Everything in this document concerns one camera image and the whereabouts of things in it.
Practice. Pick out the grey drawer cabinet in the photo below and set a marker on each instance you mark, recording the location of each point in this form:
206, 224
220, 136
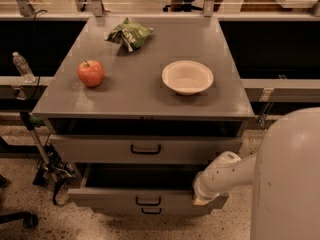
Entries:
132, 99

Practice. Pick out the black office chair base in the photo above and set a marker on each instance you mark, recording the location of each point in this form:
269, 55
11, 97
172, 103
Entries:
30, 221

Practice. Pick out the clear plastic water bottle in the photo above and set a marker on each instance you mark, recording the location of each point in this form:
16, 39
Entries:
23, 68

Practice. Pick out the red apple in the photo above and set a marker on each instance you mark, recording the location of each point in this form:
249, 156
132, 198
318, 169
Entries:
91, 73

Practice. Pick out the metal clamp on rail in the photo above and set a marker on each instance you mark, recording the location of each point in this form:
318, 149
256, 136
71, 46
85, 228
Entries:
266, 98

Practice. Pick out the grabber tool with green handle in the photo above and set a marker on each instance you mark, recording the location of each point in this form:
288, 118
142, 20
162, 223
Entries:
52, 163

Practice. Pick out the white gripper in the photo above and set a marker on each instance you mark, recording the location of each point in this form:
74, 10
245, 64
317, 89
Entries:
207, 185

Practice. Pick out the grey drawer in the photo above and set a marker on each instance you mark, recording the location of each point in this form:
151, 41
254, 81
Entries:
140, 185
142, 149
193, 211

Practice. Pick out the white paper bowl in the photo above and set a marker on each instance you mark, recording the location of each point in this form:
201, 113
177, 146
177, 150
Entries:
187, 77

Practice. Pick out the green chip bag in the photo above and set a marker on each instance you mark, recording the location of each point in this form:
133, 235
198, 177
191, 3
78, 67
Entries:
130, 34

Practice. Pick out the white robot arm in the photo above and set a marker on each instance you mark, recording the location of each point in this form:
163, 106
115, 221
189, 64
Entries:
284, 173

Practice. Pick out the grey bottom drawer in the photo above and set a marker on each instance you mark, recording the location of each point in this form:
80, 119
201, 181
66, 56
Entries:
193, 211

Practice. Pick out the grey top drawer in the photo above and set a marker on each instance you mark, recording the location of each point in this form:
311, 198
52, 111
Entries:
142, 149

